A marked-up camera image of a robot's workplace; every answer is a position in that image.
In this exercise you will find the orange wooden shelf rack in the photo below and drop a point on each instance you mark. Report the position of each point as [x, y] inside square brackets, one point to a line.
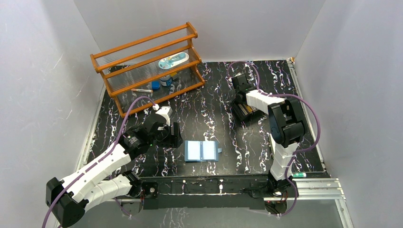
[135, 65]

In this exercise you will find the white blue packaged item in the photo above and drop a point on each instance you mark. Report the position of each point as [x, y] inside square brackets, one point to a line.
[173, 60]

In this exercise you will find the black card tray box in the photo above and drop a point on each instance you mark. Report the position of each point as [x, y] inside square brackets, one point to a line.
[246, 115]

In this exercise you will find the blue card holder wallet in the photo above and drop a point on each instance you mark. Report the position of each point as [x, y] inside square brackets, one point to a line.
[202, 151]

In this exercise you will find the small blue lidded jar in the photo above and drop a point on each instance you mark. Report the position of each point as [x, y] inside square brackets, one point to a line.
[166, 80]

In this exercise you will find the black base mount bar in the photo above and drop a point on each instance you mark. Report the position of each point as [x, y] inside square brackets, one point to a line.
[222, 191]

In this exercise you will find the green white marker pen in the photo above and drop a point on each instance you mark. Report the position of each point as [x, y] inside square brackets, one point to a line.
[299, 175]

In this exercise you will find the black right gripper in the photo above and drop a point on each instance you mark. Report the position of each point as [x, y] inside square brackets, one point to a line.
[251, 86]

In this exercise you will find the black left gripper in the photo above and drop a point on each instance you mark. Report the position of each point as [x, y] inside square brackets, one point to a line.
[171, 135]

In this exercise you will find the white orange marker pen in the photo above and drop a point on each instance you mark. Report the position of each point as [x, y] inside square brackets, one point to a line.
[142, 90]

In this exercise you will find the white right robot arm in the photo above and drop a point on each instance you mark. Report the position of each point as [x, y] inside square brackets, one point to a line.
[287, 127]

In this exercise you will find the white red small box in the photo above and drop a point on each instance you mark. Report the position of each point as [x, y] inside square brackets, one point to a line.
[272, 145]

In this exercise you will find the blue small box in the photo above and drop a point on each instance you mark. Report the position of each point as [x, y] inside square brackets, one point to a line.
[155, 85]

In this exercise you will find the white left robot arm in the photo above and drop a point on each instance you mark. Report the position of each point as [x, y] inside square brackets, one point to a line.
[71, 197]

